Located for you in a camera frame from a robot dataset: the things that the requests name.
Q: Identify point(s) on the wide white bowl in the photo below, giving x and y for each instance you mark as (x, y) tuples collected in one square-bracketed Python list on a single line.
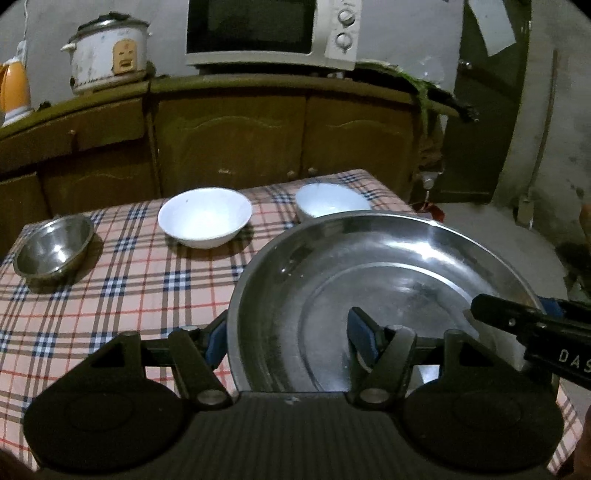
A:
[(203, 217)]

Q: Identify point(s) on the deep white bowl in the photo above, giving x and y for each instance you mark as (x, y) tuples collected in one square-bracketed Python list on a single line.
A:
[(328, 201)]

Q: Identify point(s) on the steel bowl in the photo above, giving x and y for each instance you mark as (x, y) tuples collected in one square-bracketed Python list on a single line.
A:
[(51, 249)]

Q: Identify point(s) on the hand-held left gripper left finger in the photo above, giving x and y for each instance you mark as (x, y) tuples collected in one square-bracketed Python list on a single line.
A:
[(216, 344)]

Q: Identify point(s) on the green onion bunch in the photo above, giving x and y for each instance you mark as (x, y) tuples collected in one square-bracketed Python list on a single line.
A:
[(422, 90)]

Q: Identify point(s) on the white rice cooker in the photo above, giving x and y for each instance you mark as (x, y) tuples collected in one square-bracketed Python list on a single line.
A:
[(106, 60)]

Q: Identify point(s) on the white paper sheet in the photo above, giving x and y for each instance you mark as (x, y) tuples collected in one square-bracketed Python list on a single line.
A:
[(491, 25)]

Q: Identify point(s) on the dark green door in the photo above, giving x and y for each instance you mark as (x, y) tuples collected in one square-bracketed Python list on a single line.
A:
[(485, 115)]

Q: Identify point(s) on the brown wooden cabinet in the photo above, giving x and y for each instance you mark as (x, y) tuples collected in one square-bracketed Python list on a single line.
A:
[(231, 134)]

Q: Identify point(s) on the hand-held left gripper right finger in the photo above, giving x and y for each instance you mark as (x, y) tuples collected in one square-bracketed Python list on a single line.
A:
[(362, 334)]

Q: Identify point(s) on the round metal cap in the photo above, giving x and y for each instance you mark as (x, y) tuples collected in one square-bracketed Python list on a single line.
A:
[(429, 181)]

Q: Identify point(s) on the white microwave oven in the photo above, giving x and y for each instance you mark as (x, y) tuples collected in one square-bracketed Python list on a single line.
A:
[(258, 23)]

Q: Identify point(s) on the orange electric kettle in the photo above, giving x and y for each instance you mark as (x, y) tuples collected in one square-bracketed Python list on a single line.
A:
[(16, 92)]

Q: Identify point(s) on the red plastic bag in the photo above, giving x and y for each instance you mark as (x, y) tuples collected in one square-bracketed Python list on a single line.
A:
[(431, 210)]

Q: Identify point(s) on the large steel plate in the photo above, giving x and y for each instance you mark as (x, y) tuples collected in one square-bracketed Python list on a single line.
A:
[(369, 249)]

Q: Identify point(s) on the plaid tablecloth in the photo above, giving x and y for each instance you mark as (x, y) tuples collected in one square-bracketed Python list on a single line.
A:
[(138, 295)]

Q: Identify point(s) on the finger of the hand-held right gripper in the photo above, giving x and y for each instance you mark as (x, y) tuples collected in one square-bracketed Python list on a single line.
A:
[(503, 314), (554, 308)]

